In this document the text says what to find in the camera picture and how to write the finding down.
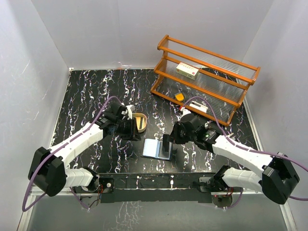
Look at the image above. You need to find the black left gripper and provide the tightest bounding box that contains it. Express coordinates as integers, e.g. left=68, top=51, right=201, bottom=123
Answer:
left=115, top=116, right=141, bottom=141

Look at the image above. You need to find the black blue card holder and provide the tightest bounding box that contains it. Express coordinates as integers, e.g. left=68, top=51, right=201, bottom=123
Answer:
left=141, top=139, right=173, bottom=161

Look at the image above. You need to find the black credit card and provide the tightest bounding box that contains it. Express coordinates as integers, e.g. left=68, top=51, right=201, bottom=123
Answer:
left=158, top=141, right=172, bottom=160

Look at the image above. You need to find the beige oval plastic tray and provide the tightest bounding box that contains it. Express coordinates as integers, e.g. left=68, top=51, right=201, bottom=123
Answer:
left=132, top=113, right=147, bottom=133

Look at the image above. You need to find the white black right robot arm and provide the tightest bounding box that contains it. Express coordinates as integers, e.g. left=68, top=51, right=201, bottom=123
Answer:
left=163, top=113, right=300, bottom=205

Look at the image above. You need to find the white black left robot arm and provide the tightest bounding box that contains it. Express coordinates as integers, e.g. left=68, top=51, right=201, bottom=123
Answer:
left=28, top=102, right=141, bottom=197

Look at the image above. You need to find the small orange yellow block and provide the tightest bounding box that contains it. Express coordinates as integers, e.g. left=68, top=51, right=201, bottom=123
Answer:
left=175, top=93, right=184, bottom=102

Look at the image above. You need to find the white black small device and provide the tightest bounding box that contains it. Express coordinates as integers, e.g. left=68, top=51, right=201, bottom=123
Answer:
left=189, top=101, right=208, bottom=113

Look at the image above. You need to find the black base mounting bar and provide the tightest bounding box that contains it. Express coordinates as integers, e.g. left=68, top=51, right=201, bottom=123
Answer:
left=97, top=172, right=214, bottom=203

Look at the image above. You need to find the orange wooden shelf rack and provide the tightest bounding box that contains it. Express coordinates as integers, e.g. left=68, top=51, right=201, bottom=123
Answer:
left=151, top=35, right=260, bottom=126

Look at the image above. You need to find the white red small box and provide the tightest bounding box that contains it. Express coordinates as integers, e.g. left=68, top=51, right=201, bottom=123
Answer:
left=176, top=62, right=199, bottom=80

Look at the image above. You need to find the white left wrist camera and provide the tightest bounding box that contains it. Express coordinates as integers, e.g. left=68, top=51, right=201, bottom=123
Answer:
left=121, top=104, right=135, bottom=120

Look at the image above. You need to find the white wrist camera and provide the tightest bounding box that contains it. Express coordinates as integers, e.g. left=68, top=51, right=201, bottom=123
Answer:
left=180, top=107, right=191, bottom=116
left=121, top=104, right=135, bottom=120

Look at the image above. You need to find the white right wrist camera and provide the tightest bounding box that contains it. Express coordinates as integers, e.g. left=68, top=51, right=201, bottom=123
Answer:
left=180, top=107, right=191, bottom=116

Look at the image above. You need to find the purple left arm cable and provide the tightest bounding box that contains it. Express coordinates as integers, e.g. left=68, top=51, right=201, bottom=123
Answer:
left=22, top=96, right=121, bottom=212

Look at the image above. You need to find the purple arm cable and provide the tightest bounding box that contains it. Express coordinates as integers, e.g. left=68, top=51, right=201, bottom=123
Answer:
left=22, top=96, right=121, bottom=212
left=180, top=96, right=308, bottom=201

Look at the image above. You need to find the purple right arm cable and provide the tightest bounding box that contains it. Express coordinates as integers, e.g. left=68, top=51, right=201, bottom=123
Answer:
left=180, top=96, right=308, bottom=201

